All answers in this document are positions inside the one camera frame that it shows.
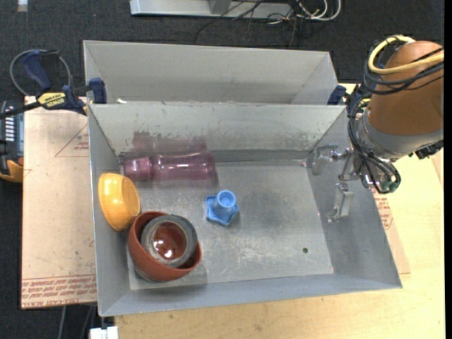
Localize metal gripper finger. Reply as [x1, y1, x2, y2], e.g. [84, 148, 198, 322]
[306, 143, 351, 176]
[326, 182, 355, 224]

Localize grey metal bin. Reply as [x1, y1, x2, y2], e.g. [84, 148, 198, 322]
[83, 40, 403, 318]

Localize blue star-based cup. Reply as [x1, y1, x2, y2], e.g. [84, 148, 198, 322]
[205, 189, 240, 227]

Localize purple clear plastic bottle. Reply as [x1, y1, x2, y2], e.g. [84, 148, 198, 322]
[121, 150, 217, 184]

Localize grey tape roll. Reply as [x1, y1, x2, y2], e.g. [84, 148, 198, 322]
[140, 214, 199, 269]

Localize red-brown bowl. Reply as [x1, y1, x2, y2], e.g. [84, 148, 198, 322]
[127, 210, 203, 283]

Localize yellow bowl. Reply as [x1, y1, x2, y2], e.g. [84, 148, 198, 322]
[97, 172, 141, 232]

